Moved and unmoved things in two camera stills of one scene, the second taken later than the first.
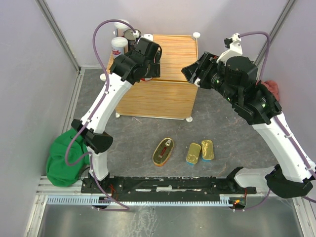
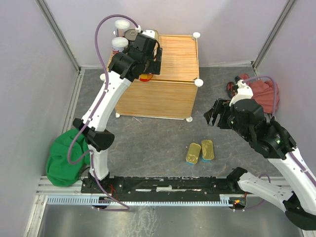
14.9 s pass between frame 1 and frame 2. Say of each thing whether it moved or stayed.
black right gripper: moved
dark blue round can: stayed
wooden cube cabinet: stayed
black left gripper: stayed
